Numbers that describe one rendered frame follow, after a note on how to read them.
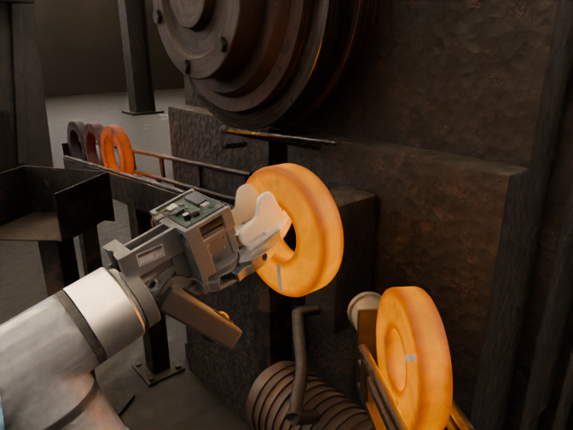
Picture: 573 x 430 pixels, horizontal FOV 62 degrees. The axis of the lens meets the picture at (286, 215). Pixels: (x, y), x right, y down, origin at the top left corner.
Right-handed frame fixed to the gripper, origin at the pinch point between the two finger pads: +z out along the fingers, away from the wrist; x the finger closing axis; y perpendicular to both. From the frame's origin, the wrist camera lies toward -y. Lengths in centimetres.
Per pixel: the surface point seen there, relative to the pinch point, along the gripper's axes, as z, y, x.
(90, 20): 353, -69, 1033
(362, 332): 2.1, -16.5, -7.4
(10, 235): -22, -22, 84
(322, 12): 23.5, 16.8, 13.3
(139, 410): -17, -85, 73
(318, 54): 22.0, 11.3, 13.9
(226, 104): 17.7, 2.3, 36.1
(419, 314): 1.0, -6.6, -17.3
